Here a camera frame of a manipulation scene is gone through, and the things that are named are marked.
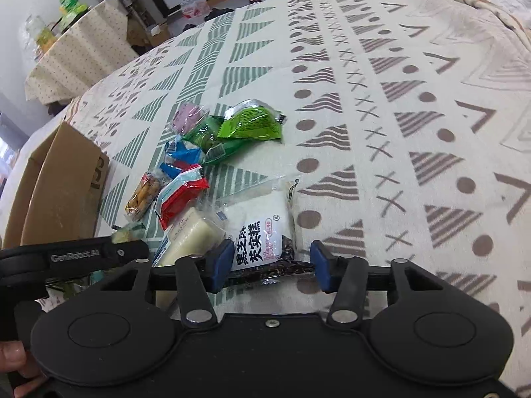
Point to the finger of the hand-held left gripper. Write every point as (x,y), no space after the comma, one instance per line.
(128,249)

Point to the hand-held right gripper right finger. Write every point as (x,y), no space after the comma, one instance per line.
(321,267)

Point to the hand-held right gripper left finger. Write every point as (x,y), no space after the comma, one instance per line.
(220,266)

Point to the yellow-green snack packet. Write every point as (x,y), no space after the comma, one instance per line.
(124,234)

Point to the large white rice cake packet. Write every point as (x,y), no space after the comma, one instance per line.
(261,211)

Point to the red snack packet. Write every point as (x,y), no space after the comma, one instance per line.
(178,199)

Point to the brown cardboard box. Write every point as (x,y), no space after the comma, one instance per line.
(62,190)

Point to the purple snack packet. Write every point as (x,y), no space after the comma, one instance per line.
(186,117)

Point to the person's left hand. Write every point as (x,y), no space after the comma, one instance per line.
(12,358)

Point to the cream bar clear packet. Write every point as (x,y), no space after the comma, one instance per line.
(186,232)

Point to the brown biscuit stick packet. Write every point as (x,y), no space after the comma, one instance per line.
(141,199)

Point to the blue snack packet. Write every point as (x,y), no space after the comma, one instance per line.
(179,151)
(170,170)

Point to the small green snack packet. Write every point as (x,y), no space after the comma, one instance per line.
(220,151)

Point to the dark green snack packet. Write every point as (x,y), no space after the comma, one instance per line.
(203,132)

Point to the bright green snack bag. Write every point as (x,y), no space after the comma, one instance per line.
(249,122)

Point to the printed blanket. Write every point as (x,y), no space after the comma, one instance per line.
(332,91)

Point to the table with dotted tablecloth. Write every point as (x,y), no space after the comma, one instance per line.
(83,49)

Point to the stacked cardboard boxes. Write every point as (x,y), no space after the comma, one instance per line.
(145,29)

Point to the yellow bottle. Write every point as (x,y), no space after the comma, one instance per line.
(46,40)

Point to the clear glass jar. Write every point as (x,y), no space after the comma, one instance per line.
(31,28)

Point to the pink plastic bag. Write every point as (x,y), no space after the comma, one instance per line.
(194,9)

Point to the green plastic bottle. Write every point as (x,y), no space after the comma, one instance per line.
(70,6)

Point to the black shoes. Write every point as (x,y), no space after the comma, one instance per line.
(220,12)

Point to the cream striped quilt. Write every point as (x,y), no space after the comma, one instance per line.
(477,0)

